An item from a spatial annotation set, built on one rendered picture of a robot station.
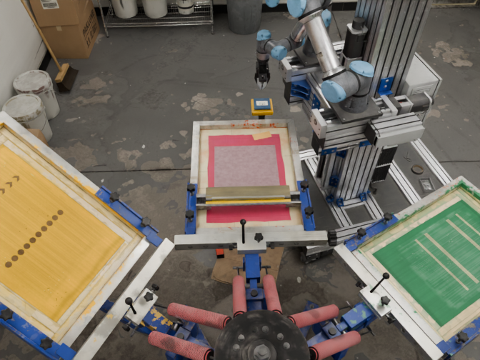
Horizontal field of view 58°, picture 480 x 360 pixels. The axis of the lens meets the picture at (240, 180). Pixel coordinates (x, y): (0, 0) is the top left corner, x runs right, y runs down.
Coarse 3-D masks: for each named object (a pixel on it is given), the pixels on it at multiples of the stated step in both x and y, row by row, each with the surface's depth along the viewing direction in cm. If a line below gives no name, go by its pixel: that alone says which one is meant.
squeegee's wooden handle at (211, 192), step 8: (208, 192) 208; (216, 192) 208; (224, 192) 208; (232, 192) 208; (240, 192) 208; (248, 192) 208; (256, 192) 208; (264, 192) 208; (272, 192) 208; (280, 192) 208; (288, 192) 208; (208, 200) 206
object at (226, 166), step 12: (216, 144) 244; (228, 144) 244; (240, 144) 244; (216, 156) 238; (228, 156) 237; (240, 156) 237; (216, 168) 232; (228, 168) 232; (240, 168) 232; (216, 180) 226; (228, 180) 226; (240, 180) 226; (216, 216) 211; (228, 216) 211; (240, 216) 211
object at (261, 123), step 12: (240, 120) 252; (252, 120) 252; (264, 120) 252; (276, 120) 252; (288, 120) 251; (288, 132) 249; (192, 144) 239; (192, 156) 233; (192, 168) 227; (300, 168) 227; (192, 180) 222; (300, 180) 222; (204, 228) 203; (216, 228) 203; (228, 228) 203; (240, 228) 203; (252, 228) 203; (264, 228) 202; (276, 228) 202; (288, 228) 202; (300, 228) 202
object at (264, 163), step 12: (252, 144) 244; (264, 144) 244; (276, 144) 243; (252, 156) 237; (264, 156) 237; (276, 156) 237; (252, 168) 232; (264, 168) 232; (276, 168) 232; (252, 180) 226; (264, 180) 226; (276, 180) 226; (276, 204) 216; (252, 216) 211; (264, 216) 211; (276, 216) 211; (288, 216) 211
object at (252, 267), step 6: (246, 258) 186; (252, 258) 186; (258, 258) 186; (246, 264) 184; (252, 264) 184; (258, 264) 184; (246, 270) 183; (252, 270) 182; (258, 270) 182; (246, 276) 181; (252, 276) 181; (258, 276) 181; (246, 282) 183; (258, 282) 184
